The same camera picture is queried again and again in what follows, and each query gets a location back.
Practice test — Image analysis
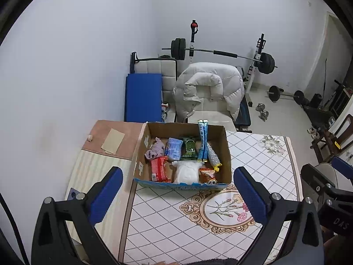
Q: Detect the diamond patterned floral tablecloth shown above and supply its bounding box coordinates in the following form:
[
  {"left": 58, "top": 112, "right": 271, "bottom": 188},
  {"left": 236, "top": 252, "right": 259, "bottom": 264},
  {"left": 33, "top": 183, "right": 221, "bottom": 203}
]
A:
[{"left": 118, "top": 130, "right": 302, "bottom": 265}]

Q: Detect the white puffer jacket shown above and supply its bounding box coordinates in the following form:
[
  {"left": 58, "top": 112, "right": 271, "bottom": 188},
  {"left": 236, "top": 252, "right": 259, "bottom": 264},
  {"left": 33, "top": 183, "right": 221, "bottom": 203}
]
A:
[{"left": 173, "top": 62, "right": 245, "bottom": 123}]

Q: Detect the blue folded mat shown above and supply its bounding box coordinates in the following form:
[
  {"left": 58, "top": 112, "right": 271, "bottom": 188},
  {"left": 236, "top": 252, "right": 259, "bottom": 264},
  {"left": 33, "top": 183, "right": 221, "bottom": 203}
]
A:
[{"left": 124, "top": 73, "right": 163, "bottom": 122}]

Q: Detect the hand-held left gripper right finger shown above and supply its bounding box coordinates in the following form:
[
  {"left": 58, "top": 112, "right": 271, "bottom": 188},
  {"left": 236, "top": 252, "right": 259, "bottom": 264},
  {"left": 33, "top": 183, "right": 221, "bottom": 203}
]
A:
[{"left": 233, "top": 166, "right": 324, "bottom": 265}]

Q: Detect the short barbell with black plates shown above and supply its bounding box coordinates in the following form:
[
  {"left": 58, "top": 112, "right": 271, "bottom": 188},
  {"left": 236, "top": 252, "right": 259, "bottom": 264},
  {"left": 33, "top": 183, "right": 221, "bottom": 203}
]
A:
[{"left": 266, "top": 85, "right": 305, "bottom": 105}]

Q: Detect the black and blue workout bench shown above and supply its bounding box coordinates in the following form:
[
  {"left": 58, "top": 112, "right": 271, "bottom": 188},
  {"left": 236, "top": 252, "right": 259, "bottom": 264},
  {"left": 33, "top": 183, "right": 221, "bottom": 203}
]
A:
[{"left": 233, "top": 97, "right": 253, "bottom": 133}]

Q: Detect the red snack packet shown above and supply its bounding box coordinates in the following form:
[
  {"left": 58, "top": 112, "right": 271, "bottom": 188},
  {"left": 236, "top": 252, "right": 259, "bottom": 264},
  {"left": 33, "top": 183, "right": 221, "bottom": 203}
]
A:
[{"left": 150, "top": 156, "right": 169, "bottom": 182}]

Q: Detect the long blue snack packet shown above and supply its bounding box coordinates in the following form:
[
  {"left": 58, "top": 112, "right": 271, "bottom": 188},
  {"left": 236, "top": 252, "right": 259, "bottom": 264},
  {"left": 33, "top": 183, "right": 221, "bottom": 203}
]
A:
[{"left": 197, "top": 119, "right": 209, "bottom": 162}]

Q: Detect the brown board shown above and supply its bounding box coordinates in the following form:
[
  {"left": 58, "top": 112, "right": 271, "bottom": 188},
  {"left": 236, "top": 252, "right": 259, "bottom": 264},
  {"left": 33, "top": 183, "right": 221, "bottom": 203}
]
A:
[{"left": 83, "top": 120, "right": 145, "bottom": 159}]

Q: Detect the cream padded bench black frame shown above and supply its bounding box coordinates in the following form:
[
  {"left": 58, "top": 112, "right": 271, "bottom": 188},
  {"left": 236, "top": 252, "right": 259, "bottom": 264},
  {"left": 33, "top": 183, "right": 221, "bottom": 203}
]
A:
[{"left": 130, "top": 51, "right": 177, "bottom": 116}]

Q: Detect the grey shell chair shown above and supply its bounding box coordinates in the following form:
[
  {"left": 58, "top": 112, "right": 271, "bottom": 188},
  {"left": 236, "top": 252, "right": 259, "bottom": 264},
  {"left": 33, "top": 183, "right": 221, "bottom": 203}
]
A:
[{"left": 314, "top": 162, "right": 353, "bottom": 191}]

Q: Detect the person's dark fleece clothing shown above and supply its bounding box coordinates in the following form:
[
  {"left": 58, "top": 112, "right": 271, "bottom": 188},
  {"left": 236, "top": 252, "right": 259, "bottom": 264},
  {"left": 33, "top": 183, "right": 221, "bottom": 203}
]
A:
[{"left": 190, "top": 258, "right": 240, "bottom": 265}]

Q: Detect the clear packet with yellow end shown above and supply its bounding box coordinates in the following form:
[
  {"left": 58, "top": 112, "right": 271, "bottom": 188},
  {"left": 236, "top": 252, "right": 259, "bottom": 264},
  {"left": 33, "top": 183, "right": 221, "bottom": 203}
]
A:
[{"left": 207, "top": 142, "right": 222, "bottom": 172}]

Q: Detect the beige paper sheet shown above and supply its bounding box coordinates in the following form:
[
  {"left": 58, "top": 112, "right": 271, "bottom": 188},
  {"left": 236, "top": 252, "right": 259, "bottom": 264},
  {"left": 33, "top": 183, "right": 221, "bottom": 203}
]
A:
[{"left": 101, "top": 128, "right": 125, "bottom": 155}]

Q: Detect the white barbell rack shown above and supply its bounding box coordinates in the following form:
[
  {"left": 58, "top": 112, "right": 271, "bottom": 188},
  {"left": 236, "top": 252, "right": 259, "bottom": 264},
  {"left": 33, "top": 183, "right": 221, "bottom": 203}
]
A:
[{"left": 189, "top": 19, "right": 267, "bottom": 108}]

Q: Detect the person's right forearm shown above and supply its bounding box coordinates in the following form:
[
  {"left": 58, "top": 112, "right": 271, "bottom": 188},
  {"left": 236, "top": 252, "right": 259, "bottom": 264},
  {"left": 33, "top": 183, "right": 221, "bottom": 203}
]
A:
[{"left": 323, "top": 233, "right": 353, "bottom": 265}]

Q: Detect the white door frame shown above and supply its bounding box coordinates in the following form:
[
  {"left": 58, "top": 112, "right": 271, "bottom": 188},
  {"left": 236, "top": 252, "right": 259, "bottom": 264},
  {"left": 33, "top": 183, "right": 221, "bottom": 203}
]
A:
[{"left": 321, "top": 11, "right": 353, "bottom": 89}]

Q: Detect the cream upholstered chair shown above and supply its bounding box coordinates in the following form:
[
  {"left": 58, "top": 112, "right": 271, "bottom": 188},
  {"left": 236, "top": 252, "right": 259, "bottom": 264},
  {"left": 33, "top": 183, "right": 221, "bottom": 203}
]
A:
[{"left": 176, "top": 63, "right": 243, "bottom": 131}]

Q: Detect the cardboard box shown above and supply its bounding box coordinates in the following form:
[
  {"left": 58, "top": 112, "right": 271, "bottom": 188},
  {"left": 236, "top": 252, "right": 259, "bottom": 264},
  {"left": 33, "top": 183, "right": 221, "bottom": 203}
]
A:
[{"left": 133, "top": 121, "right": 232, "bottom": 191}]

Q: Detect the dark wooden chair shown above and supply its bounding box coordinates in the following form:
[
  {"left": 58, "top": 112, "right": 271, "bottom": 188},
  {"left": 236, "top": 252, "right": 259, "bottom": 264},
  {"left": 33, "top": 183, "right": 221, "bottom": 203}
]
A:
[{"left": 310, "top": 114, "right": 353, "bottom": 163}]

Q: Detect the green snack packet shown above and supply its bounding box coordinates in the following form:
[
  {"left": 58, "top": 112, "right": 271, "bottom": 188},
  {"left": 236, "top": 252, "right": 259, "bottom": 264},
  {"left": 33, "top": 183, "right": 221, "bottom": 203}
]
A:
[{"left": 180, "top": 136, "right": 199, "bottom": 161}]

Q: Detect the grey cloth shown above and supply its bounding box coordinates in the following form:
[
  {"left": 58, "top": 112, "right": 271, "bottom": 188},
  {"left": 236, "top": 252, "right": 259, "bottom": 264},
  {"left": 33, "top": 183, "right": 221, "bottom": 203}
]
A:
[{"left": 145, "top": 137, "right": 166, "bottom": 161}]

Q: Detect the orange cartoon snack packet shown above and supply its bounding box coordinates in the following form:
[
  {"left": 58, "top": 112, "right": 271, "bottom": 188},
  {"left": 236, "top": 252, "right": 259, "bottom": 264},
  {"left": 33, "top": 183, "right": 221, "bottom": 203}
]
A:
[{"left": 199, "top": 168, "right": 218, "bottom": 185}]

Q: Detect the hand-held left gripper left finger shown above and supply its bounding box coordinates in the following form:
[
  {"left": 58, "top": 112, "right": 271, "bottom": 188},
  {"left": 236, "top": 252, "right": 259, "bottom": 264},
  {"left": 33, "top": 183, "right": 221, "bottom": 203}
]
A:
[{"left": 31, "top": 166, "right": 124, "bottom": 265}]

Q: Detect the white soft plastic pack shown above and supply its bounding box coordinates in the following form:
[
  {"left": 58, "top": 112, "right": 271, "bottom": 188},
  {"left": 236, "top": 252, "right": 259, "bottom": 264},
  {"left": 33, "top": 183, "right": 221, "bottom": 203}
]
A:
[{"left": 171, "top": 160, "right": 201, "bottom": 184}]

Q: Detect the light blue printed packet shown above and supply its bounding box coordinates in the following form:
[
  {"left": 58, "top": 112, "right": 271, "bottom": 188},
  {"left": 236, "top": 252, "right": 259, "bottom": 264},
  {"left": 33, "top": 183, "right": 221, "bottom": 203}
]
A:
[{"left": 165, "top": 137, "right": 184, "bottom": 158}]

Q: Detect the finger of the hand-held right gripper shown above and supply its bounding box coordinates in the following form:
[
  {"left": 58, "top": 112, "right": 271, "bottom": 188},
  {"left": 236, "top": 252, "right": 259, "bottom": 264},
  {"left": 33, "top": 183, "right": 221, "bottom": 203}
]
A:
[
  {"left": 300, "top": 164, "right": 335, "bottom": 199},
  {"left": 331, "top": 156, "right": 353, "bottom": 180}
]

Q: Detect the black cable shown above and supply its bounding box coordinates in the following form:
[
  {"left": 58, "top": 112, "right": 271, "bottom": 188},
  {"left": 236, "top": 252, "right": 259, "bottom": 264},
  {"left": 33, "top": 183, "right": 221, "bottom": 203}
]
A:
[{"left": 0, "top": 193, "right": 31, "bottom": 265}]

